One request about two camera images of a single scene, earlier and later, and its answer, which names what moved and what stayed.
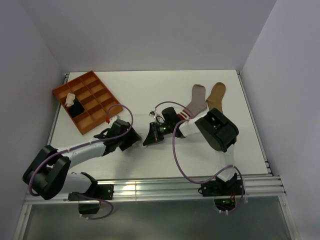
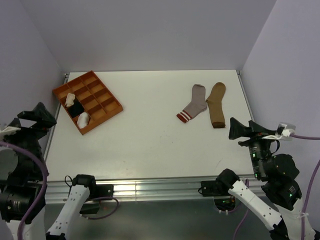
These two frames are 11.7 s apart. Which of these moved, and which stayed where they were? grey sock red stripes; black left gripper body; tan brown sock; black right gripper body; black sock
Moved: black left gripper body; black right gripper body
Stayed: tan brown sock; black sock; grey sock red stripes
